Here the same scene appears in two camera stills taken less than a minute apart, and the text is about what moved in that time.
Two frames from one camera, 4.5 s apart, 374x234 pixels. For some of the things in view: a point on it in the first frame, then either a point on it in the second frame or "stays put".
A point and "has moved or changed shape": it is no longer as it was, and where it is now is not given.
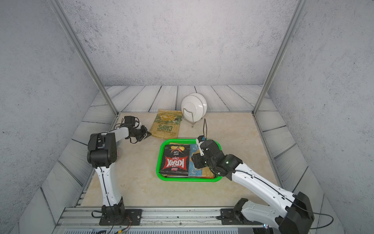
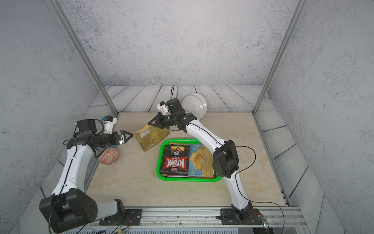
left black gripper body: (139, 133) to (111, 140)
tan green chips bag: (166, 125) has moved or changed shape
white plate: (194, 107) stays put
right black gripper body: (201, 161) to (166, 121)
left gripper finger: (148, 134) to (124, 140)
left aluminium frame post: (84, 54) stays put
